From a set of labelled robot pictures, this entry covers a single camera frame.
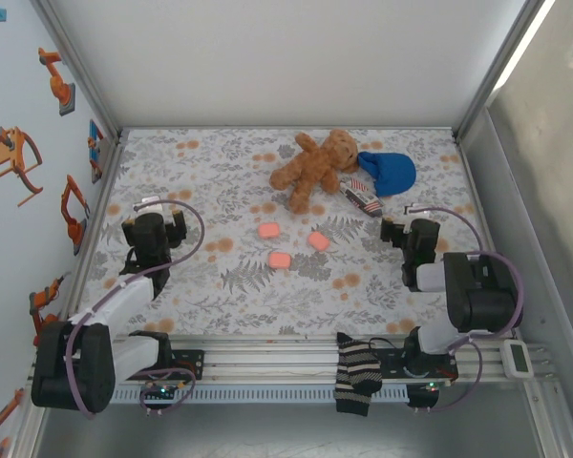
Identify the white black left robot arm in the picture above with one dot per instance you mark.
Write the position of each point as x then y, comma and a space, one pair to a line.
71, 367

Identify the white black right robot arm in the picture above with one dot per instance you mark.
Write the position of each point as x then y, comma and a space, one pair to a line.
477, 300

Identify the blue knitted cap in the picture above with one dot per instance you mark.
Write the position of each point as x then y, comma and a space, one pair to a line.
391, 174

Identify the red white striped packet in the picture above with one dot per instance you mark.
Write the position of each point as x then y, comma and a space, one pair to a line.
363, 195

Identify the floral patterned table mat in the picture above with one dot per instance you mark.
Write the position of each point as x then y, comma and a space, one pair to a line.
229, 157

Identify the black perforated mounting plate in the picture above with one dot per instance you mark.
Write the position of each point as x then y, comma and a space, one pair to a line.
198, 358
391, 362

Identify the brown teddy bear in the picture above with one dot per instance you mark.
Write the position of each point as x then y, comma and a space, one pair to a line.
315, 164

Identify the small green-lit circuit board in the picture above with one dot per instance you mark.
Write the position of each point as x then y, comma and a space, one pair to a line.
162, 391
430, 387

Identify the black beige striped sock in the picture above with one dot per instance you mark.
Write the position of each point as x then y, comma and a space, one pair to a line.
358, 372

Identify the white digital timer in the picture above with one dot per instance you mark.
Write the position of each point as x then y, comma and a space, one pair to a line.
518, 358

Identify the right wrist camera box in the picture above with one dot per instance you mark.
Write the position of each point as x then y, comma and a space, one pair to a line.
416, 214

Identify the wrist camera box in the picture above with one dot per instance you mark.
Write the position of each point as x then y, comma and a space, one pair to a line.
416, 214
155, 208

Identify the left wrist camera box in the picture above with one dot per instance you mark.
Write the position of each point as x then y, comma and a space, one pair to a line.
155, 208

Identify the blue orange machine wall sticker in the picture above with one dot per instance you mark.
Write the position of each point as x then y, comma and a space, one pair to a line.
95, 148

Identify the orange grey gripper wall sticker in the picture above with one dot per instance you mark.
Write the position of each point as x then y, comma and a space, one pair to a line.
12, 152

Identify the thin aluminium frame rail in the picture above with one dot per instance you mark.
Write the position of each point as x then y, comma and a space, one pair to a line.
286, 129

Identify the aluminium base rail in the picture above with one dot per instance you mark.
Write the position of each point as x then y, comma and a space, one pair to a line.
277, 358

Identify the aluminium frame post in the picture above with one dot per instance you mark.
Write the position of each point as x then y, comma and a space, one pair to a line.
82, 71
551, 420
499, 71

